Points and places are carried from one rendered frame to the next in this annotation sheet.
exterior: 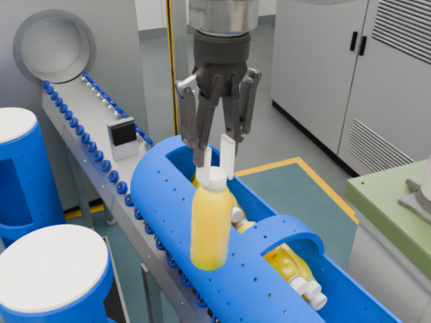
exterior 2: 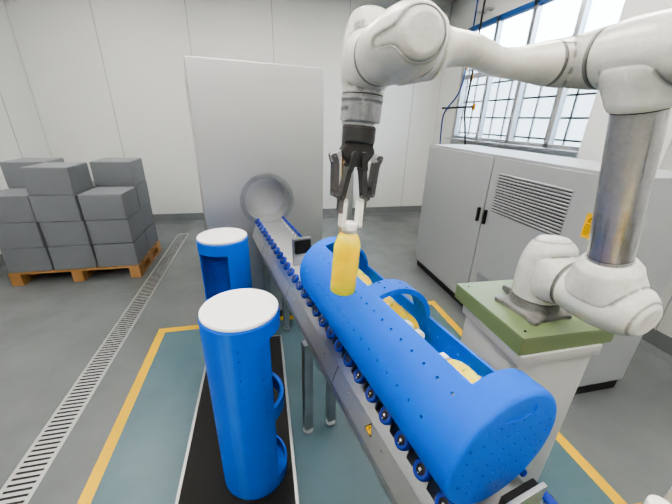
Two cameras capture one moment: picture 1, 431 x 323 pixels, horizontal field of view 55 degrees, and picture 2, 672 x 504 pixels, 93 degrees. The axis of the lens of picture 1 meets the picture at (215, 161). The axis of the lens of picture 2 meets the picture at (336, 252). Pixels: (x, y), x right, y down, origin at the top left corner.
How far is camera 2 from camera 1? 28 cm
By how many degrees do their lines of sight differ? 14
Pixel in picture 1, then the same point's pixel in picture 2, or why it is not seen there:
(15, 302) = (212, 324)
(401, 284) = (496, 364)
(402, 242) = (495, 325)
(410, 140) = not seen: hidden behind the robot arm
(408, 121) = not seen: hidden behind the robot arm
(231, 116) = (362, 183)
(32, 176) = (237, 272)
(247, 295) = (367, 321)
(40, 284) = (230, 316)
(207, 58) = (348, 137)
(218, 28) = (355, 117)
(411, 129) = not seen: hidden behind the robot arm
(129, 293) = (291, 379)
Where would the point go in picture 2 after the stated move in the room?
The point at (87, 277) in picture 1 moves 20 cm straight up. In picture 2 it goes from (261, 317) to (257, 264)
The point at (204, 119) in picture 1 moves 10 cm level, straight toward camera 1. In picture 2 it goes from (344, 179) to (339, 188)
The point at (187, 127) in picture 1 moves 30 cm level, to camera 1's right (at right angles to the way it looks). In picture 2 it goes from (333, 181) to (472, 189)
